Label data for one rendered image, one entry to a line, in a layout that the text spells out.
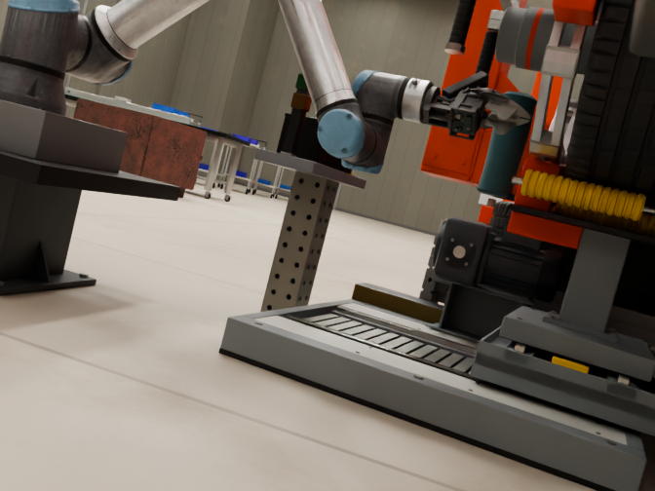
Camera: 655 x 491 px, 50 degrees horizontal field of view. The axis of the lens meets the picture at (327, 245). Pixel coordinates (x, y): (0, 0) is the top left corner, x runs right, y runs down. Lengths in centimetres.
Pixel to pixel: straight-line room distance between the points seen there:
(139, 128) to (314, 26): 498
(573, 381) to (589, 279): 28
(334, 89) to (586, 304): 72
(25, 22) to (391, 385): 113
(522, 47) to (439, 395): 82
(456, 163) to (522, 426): 105
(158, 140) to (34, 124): 483
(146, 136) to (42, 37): 458
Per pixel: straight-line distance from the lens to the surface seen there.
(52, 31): 180
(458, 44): 162
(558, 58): 150
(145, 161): 633
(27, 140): 160
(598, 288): 166
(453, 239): 197
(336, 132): 140
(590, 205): 158
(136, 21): 187
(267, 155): 185
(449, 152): 220
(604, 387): 148
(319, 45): 147
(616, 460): 136
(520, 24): 174
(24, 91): 177
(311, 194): 200
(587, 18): 146
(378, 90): 155
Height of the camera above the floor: 38
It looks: 4 degrees down
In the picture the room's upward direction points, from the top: 14 degrees clockwise
